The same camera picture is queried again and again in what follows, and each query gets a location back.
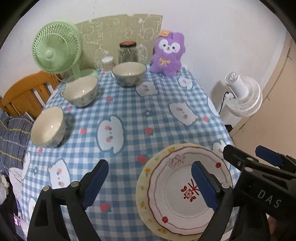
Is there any white red-rimmed plate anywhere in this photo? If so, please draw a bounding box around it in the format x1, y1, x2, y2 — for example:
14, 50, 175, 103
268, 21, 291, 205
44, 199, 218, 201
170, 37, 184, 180
147, 146, 232, 236

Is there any yellow floral plate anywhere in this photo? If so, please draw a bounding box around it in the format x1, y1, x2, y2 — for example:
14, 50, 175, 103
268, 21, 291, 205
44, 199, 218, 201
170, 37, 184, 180
136, 143, 229, 240

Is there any ceramic bowl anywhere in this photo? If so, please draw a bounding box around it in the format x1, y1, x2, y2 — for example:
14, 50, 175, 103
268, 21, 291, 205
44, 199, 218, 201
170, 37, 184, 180
112, 62, 147, 87
31, 106, 66, 148
62, 75, 98, 108

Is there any beige door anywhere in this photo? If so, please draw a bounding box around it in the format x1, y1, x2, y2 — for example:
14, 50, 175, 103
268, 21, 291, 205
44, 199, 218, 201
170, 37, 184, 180
230, 34, 295, 157

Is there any white standing fan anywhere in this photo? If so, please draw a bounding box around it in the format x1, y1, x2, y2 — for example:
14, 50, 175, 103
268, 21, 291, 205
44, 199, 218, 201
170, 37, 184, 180
218, 72, 263, 126

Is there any blue plaid pillow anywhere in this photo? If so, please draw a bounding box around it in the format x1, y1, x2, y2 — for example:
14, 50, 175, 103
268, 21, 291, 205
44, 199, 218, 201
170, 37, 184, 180
0, 111, 33, 176

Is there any blue checkered cat tablecloth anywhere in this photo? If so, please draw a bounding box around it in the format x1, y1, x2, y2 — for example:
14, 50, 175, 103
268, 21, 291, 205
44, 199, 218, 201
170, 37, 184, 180
20, 69, 232, 240

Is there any purple plush bunny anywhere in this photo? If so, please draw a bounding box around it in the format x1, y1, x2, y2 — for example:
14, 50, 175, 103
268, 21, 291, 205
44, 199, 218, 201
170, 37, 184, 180
150, 30, 186, 78

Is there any glass jar red lid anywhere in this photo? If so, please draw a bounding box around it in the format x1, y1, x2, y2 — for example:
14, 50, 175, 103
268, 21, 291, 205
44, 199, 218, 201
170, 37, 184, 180
118, 41, 138, 64

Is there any green desk fan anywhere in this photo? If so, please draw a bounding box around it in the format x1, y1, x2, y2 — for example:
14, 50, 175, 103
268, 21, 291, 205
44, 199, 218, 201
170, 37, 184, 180
32, 21, 99, 83

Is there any green patterned mat board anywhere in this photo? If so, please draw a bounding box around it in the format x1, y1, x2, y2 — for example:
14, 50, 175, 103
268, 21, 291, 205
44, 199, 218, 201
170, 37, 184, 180
76, 14, 163, 70

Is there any white fan power cable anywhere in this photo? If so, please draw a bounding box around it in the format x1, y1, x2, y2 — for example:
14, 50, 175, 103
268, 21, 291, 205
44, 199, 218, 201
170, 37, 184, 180
218, 91, 232, 115

